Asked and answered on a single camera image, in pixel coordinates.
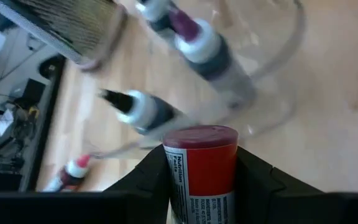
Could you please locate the metal box grater pink trim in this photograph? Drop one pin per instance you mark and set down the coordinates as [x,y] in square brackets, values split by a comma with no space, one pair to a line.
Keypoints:
[73,28]

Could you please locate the clear plastic bin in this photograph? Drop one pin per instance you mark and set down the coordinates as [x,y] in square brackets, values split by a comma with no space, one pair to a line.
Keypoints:
[291,46]

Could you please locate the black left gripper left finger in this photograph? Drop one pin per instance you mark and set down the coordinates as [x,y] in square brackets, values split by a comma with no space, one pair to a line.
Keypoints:
[148,193]

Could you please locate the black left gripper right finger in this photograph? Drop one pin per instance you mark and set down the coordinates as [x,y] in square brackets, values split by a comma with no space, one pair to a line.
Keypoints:
[266,196]

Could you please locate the black frame bracket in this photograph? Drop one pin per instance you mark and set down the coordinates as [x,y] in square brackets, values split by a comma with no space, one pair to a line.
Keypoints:
[43,63]

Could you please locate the pink food colouring bottle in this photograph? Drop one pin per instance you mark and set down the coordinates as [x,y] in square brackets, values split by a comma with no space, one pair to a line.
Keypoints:
[73,172]

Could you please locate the black aluminium table frame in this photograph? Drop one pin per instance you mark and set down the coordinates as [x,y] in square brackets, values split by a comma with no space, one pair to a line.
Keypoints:
[42,140]

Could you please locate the black-capped food colouring bottle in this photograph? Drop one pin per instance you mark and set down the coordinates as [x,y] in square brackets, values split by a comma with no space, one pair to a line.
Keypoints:
[157,113]

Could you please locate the red food colouring bottle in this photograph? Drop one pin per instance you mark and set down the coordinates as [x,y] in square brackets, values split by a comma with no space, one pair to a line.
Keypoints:
[210,168]

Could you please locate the purple-capped food colouring bottle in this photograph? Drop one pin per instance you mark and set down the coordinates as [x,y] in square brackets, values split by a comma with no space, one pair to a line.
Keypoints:
[210,59]

